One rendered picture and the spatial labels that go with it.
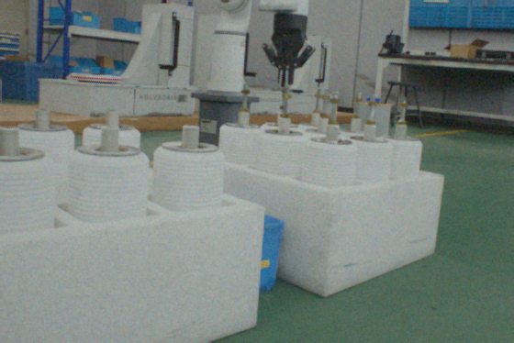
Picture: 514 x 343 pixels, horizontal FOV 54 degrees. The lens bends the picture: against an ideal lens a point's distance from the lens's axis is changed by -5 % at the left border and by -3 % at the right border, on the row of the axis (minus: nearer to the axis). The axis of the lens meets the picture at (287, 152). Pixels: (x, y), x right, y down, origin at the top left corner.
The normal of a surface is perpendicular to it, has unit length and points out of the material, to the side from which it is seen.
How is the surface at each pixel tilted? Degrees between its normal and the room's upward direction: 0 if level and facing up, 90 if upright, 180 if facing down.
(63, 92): 90
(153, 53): 90
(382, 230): 90
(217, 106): 94
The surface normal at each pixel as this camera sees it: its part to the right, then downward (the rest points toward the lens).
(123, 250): 0.70, 0.15
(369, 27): -0.57, 0.07
